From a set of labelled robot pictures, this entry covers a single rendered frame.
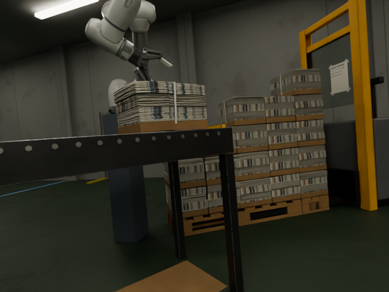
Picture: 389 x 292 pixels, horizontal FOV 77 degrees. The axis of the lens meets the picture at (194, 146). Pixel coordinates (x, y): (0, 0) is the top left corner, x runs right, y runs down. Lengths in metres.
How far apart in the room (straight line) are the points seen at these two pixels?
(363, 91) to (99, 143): 2.24
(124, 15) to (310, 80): 1.78
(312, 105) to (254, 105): 0.57
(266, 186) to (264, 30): 3.27
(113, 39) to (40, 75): 6.14
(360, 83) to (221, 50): 2.89
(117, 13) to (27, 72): 6.57
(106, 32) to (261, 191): 1.65
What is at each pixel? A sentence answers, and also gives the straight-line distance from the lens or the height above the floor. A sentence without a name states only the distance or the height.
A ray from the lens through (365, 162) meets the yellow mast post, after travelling 2.62.
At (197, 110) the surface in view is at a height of 0.90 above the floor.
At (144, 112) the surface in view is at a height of 0.89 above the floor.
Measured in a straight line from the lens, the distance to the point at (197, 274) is 1.55.
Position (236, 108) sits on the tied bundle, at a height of 0.97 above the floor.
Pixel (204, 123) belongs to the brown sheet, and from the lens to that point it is 1.26.
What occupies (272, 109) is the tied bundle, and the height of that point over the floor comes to 0.95.
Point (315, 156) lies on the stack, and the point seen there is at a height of 0.50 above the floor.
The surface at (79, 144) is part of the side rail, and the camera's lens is 0.85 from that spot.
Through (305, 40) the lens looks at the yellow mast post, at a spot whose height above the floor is 1.73.
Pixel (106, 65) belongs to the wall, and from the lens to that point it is 6.00.
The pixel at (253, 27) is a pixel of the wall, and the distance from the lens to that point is 4.94.
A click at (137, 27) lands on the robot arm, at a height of 1.50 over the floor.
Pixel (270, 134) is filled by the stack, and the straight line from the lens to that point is 2.22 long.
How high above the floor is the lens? 0.77
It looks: 2 degrees down
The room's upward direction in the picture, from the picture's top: 5 degrees counter-clockwise
